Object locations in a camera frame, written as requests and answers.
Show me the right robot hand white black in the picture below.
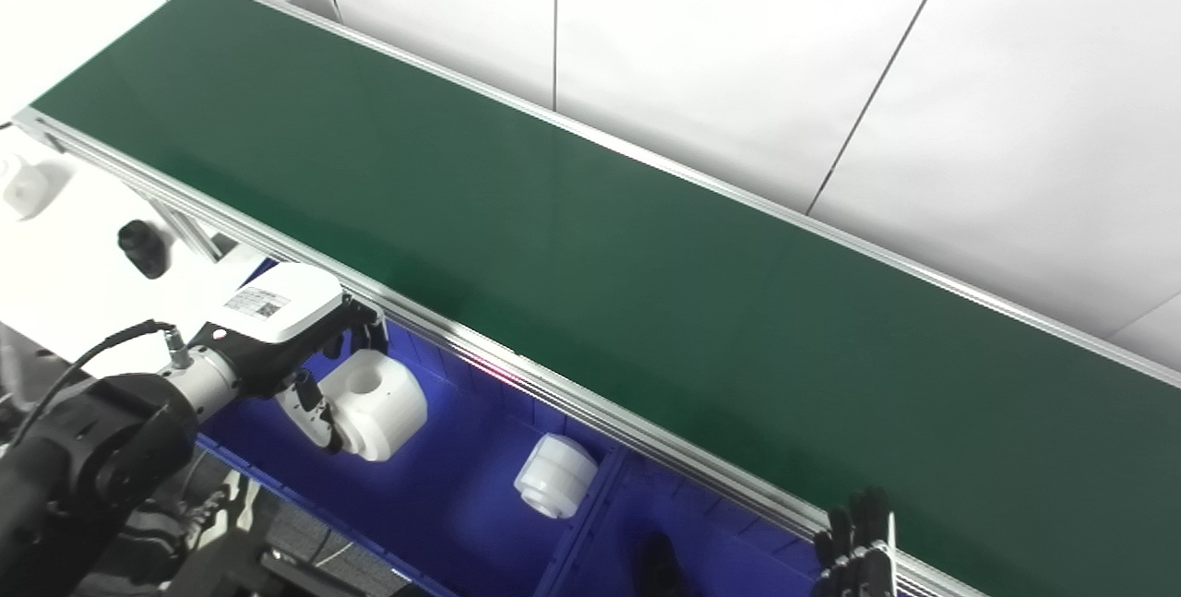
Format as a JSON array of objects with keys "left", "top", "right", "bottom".
[{"left": 812, "top": 486, "right": 898, "bottom": 597}]

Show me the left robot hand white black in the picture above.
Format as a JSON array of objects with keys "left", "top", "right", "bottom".
[{"left": 210, "top": 263, "right": 389, "bottom": 456}]

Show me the large white cylindrical part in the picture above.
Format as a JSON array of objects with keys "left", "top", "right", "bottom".
[{"left": 318, "top": 350, "right": 428, "bottom": 462}]

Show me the blue plastic bin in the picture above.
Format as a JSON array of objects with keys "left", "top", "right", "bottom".
[
  {"left": 194, "top": 256, "right": 628, "bottom": 597},
  {"left": 535, "top": 449, "right": 859, "bottom": 597}
]

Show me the aluminium conveyor leg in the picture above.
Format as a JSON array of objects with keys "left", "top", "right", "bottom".
[{"left": 138, "top": 196, "right": 227, "bottom": 264}]

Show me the black knob part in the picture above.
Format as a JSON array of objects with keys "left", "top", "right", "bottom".
[{"left": 117, "top": 220, "right": 170, "bottom": 280}]

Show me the white stepped part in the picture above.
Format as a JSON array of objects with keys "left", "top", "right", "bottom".
[{"left": 0, "top": 154, "right": 52, "bottom": 220}]

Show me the green conveyor belt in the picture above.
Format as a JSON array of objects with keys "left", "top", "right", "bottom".
[
  {"left": 14, "top": 0, "right": 1181, "bottom": 597},
  {"left": 32, "top": 0, "right": 1181, "bottom": 597}
]

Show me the small white cylindrical part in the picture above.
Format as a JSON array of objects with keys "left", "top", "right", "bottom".
[{"left": 514, "top": 434, "right": 599, "bottom": 519}]

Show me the black and white shoe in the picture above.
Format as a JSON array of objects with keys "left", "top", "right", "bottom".
[{"left": 129, "top": 472, "right": 243, "bottom": 570}]

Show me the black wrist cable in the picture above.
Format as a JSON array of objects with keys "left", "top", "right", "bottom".
[{"left": 0, "top": 320, "right": 195, "bottom": 450}]

